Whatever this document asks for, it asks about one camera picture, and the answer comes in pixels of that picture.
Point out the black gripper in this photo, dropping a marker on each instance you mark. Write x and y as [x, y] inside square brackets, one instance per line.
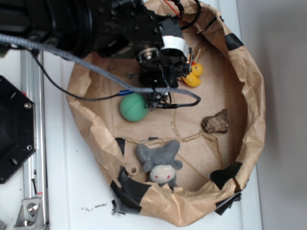
[128, 30]

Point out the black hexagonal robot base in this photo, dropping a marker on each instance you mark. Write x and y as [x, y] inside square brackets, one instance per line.
[17, 135]

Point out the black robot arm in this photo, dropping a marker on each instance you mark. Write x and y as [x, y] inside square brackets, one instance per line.
[63, 24]

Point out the green textured ball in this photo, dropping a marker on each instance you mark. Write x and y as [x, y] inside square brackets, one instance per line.
[133, 107]

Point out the yellow rubber duck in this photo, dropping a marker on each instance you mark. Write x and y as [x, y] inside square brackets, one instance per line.
[193, 79]

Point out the brown rock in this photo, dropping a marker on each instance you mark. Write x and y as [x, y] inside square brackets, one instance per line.
[216, 124]

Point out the grey plush toy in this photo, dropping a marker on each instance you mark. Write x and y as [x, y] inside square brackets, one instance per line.
[160, 163]

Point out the brown paper bag bin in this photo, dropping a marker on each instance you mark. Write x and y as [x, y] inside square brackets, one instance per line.
[216, 165]

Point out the metal corner bracket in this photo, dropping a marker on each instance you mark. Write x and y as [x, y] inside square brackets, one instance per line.
[30, 216]

